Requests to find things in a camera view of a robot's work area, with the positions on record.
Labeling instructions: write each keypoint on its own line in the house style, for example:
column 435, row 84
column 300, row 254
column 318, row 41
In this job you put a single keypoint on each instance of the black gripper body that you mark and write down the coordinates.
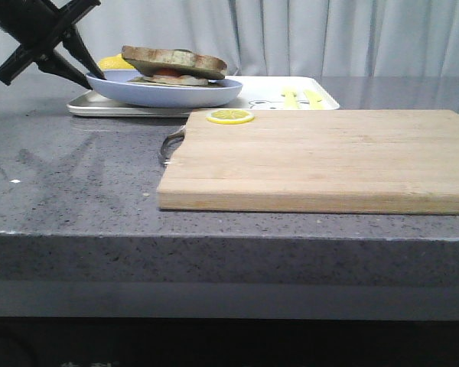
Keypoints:
column 38, row 27

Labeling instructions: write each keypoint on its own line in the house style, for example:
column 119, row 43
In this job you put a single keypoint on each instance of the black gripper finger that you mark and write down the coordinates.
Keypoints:
column 73, row 43
column 54, row 63

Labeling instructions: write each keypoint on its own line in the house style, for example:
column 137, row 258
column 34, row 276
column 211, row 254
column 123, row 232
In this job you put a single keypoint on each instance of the light blue plate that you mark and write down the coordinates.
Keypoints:
column 117, row 85

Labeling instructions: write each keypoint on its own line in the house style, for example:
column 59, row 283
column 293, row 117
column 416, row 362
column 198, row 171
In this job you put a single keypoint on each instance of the bread slice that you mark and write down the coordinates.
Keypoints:
column 142, row 80
column 149, row 61

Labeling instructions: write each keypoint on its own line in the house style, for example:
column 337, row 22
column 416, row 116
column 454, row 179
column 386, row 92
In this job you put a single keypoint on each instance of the white bear tray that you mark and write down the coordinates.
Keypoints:
column 258, row 92

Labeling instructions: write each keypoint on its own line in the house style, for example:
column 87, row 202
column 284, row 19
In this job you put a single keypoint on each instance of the front yellow lemon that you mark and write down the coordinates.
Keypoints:
column 114, row 63

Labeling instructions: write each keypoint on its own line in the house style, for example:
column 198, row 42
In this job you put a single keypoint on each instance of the fried egg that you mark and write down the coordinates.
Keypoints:
column 174, row 77

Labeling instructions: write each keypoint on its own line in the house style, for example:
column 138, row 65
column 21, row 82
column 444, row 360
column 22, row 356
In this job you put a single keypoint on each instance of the lemon slice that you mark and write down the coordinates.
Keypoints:
column 229, row 116

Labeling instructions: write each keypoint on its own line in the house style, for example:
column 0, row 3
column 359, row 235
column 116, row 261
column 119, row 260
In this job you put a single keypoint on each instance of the yellow plastic fork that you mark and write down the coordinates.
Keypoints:
column 290, row 98

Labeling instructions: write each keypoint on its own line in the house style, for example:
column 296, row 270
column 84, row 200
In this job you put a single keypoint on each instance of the yellow plastic knife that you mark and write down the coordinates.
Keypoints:
column 315, row 100

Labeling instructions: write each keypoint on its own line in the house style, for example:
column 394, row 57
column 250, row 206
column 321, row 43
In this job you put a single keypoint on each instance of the wooden cutting board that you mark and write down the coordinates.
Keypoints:
column 398, row 161

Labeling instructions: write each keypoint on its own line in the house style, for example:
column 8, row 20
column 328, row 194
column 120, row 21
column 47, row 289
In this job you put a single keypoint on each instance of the metal cutting board handle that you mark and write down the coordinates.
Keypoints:
column 164, row 154

